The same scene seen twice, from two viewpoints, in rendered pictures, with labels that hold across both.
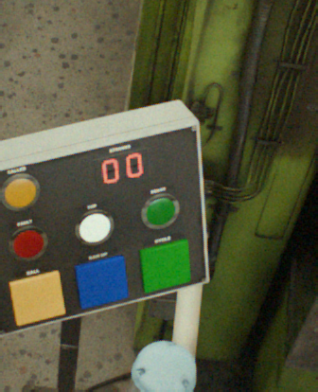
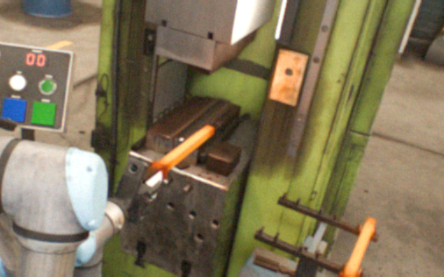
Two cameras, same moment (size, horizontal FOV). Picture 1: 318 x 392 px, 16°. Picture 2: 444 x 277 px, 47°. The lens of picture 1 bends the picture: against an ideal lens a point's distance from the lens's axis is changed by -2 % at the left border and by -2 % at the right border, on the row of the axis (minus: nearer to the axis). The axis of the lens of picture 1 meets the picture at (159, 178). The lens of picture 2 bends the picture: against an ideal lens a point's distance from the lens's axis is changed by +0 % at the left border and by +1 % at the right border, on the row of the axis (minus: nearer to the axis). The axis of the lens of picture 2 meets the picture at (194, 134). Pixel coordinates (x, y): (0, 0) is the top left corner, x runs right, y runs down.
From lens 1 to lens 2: 1.39 m
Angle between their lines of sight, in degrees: 34
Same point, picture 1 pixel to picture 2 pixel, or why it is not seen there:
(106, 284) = (15, 110)
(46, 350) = not seen: hidden behind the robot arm
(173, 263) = (46, 112)
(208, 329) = (115, 262)
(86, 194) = (18, 66)
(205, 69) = (101, 64)
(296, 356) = (123, 238)
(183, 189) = (60, 80)
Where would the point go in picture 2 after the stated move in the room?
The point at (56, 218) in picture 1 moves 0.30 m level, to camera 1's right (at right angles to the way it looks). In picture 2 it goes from (3, 72) to (72, 98)
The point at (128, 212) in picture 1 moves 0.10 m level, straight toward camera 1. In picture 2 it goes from (33, 81) to (12, 89)
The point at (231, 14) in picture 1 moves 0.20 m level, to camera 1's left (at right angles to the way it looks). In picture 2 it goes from (107, 30) to (64, 16)
